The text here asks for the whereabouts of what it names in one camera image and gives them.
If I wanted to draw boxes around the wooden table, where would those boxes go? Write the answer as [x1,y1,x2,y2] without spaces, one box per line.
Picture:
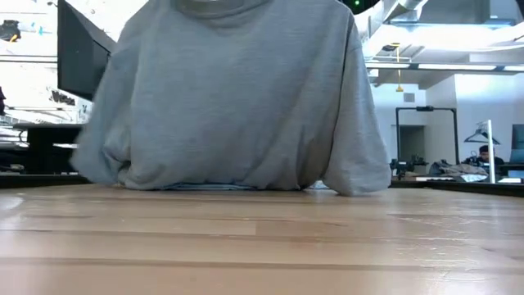
[404,175,456,184]

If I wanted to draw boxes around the person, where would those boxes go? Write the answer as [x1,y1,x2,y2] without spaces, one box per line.
[464,144,505,167]

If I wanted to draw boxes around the light blue patterned shirt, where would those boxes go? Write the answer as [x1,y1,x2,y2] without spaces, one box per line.
[157,182,331,192]

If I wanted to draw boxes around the black aluminium table frame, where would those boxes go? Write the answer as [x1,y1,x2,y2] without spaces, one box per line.
[0,174,524,198]

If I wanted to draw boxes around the black clothes hanger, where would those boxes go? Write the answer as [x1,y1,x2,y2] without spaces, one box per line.
[463,125,501,145]

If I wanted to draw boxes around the white rack pole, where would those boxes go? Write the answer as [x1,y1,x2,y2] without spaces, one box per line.
[486,120,496,184]

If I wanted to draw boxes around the black garment rack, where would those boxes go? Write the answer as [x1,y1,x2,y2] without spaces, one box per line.
[395,106,459,167]

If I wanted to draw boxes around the yellow pendant cord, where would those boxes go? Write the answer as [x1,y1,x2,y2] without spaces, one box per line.
[394,43,405,94]

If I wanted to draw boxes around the grey t-shirt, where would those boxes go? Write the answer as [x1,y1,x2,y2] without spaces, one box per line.
[69,0,393,197]

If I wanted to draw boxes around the black ceiling device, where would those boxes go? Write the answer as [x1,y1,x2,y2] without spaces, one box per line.
[0,19,21,43]

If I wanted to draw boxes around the dark grey desk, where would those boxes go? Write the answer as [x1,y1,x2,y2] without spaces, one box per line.
[11,122,85,175]

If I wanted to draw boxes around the blue screen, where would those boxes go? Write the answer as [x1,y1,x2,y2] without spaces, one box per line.
[510,125,524,179]

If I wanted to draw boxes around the large black monitor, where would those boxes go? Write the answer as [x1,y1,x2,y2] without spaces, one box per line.
[56,0,118,102]

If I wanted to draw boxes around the ceiling light strip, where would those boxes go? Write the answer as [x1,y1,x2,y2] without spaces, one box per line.
[417,64,496,72]
[365,61,410,70]

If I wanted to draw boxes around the grey clothes pile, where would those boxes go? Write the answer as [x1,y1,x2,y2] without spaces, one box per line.
[427,160,490,184]

